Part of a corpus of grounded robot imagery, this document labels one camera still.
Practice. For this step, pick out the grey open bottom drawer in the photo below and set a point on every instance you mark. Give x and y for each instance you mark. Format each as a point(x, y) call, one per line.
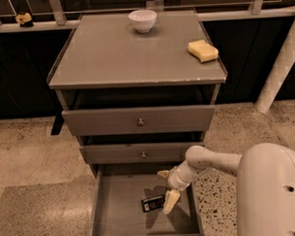
point(117, 209)

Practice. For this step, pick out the yellow sponge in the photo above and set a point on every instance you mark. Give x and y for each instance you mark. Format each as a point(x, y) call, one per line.
point(203, 51)

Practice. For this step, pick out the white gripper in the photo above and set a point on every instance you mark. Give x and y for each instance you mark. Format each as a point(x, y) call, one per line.
point(174, 180)

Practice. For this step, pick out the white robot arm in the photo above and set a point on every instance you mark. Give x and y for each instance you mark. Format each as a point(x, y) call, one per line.
point(265, 181)

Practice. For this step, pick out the round top drawer knob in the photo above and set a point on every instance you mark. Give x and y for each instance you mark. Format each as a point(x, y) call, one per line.
point(140, 122)

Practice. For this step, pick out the white ceramic bowl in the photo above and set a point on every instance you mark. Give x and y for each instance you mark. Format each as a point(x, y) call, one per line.
point(143, 20)

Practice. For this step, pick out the metal railing frame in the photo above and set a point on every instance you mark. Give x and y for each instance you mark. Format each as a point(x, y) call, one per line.
point(59, 14)

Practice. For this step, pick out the grey top drawer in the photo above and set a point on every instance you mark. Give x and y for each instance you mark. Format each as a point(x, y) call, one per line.
point(124, 120)

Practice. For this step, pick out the grey drawer cabinet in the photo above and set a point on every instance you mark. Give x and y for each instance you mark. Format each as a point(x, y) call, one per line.
point(109, 65)

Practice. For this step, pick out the grey middle drawer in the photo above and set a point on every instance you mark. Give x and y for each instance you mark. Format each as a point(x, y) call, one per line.
point(130, 153)

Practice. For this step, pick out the black rxbar chocolate bar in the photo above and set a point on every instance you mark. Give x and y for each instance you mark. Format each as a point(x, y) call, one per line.
point(153, 203)

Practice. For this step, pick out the small yellow black object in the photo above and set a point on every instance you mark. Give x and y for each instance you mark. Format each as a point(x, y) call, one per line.
point(24, 20)

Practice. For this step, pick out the white diagonal post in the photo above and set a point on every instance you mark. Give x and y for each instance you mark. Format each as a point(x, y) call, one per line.
point(278, 73)

